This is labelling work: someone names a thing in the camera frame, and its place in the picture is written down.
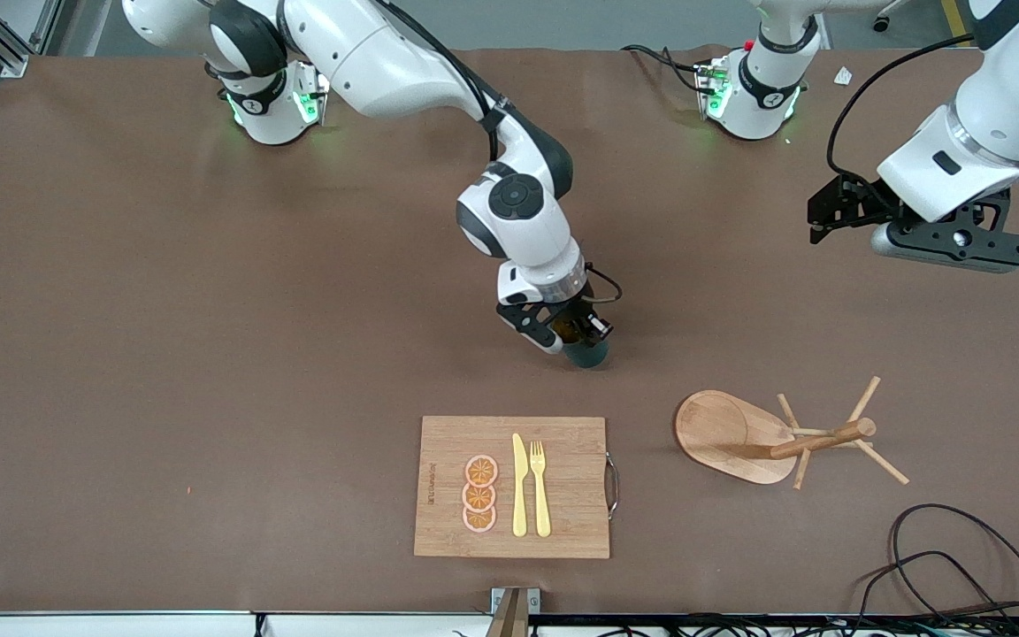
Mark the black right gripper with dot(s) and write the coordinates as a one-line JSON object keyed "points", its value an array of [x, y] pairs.
{"points": [[577, 317]]}

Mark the yellow plastic fork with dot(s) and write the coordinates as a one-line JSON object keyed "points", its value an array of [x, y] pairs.
{"points": [[541, 495]]}

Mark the yellow plastic knife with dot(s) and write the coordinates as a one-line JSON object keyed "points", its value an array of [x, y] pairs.
{"points": [[519, 487]]}

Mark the black chair castor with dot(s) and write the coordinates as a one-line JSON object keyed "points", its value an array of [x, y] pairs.
{"points": [[883, 19]]}

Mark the wooden cup rack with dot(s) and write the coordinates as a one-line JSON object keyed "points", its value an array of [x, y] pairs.
{"points": [[722, 433]]}

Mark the orange slice toy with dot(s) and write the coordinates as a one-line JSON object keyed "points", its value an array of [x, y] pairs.
{"points": [[481, 471]]}

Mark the dark teal cup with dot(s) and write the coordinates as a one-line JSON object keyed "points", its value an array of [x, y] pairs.
{"points": [[589, 356]]}

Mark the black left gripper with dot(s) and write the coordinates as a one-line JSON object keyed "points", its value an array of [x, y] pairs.
{"points": [[863, 205]]}

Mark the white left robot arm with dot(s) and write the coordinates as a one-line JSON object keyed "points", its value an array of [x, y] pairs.
{"points": [[1005, 106]]}

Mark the white paper scrap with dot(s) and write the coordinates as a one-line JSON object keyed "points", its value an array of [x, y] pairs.
{"points": [[844, 76]]}

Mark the metal mount bracket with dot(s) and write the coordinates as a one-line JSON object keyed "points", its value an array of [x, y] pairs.
{"points": [[515, 606]]}

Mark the bamboo cutting board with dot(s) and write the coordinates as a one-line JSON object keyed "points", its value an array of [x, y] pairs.
{"points": [[571, 478]]}

